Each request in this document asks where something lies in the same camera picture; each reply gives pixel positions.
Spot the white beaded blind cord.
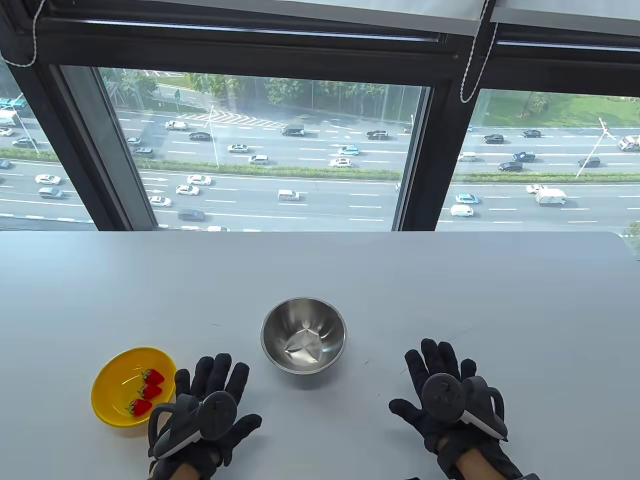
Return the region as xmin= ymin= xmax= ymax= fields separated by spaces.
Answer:
xmin=0 ymin=0 xmax=48 ymax=68
xmin=459 ymin=0 xmax=501 ymax=104

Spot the person's right forearm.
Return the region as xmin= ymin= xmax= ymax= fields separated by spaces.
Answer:
xmin=454 ymin=449 xmax=495 ymax=480

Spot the black window frame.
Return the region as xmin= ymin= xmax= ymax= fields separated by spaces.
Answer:
xmin=0 ymin=0 xmax=640 ymax=232

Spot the black hand controller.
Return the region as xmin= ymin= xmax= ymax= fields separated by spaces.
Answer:
xmin=422 ymin=373 xmax=509 ymax=443
xmin=147 ymin=391 xmax=238 ymax=460

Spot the yellow plastic bowl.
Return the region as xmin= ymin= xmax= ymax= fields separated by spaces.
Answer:
xmin=90 ymin=347 xmax=178 ymax=429

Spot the person's right hand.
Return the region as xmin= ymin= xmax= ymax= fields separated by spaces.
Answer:
xmin=389 ymin=338 xmax=523 ymax=480

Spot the stainless steel mixing bowl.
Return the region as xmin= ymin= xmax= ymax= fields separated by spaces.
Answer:
xmin=260 ymin=297 xmax=348 ymax=376

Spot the person's left hand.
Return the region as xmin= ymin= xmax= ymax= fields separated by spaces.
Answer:
xmin=148 ymin=353 xmax=263 ymax=480

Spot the narrow white roller blind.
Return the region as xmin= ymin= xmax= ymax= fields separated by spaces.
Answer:
xmin=490 ymin=0 xmax=640 ymax=27

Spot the wide white roller blind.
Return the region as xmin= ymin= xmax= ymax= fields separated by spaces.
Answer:
xmin=30 ymin=0 xmax=488 ymax=37

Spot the black right hand controller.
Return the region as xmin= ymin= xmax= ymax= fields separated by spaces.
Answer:
xmin=422 ymin=373 xmax=509 ymax=443

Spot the black left hand controller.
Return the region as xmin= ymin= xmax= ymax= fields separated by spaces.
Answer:
xmin=147 ymin=391 xmax=238 ymax=460

